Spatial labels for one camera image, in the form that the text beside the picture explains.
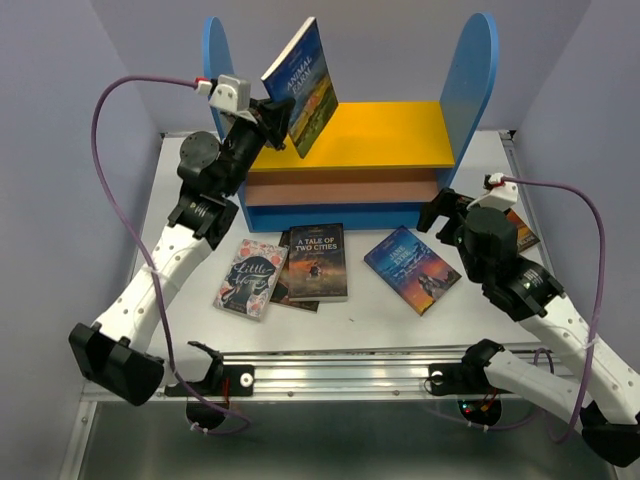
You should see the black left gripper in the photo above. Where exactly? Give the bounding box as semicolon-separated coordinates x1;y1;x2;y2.
220;94;295;198

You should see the Animal Farm book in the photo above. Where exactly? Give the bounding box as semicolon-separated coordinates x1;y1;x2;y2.
261;16;338;158

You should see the A Tale of Two Cities book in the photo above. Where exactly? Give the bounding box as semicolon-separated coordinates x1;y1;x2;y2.
289;223;348;302

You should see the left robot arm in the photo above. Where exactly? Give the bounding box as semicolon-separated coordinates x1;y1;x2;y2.
69;99;295;406

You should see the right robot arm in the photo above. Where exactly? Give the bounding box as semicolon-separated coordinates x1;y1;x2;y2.
417;188;639;467

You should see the Jane Eyre book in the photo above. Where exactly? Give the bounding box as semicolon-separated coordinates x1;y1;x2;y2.
364;226;461;316

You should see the blue wooden bookshelf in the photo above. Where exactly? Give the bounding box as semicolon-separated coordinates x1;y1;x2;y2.
203;13;499;232

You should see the Edward Tulane book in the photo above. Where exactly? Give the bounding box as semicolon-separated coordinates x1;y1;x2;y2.
506;210;540;253

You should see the Little Women book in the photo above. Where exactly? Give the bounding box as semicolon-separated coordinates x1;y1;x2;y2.
213;239;289;320

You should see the Three Days to See book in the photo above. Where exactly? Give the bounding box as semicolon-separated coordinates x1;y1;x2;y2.
270;231;319;313

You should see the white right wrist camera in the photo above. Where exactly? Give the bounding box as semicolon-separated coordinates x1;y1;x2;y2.
468;173;519;212

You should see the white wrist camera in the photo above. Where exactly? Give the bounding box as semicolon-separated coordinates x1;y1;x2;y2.
196;74;251;114
468;173;519;212

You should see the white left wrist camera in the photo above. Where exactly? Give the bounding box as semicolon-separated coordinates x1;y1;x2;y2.
196;74;251;114

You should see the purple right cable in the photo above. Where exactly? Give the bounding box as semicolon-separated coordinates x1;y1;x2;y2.
469;177;608;445

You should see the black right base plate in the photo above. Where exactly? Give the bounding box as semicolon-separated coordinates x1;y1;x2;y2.
425;362;494;397

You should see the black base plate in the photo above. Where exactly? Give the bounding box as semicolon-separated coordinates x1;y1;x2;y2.
425;362;494;397
187;364;255;397

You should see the aluminium mounting rail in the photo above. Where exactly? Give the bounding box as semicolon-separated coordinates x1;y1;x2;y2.
82;342;616;401

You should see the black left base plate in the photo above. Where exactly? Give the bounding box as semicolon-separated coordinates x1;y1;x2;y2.
187;364;255;397

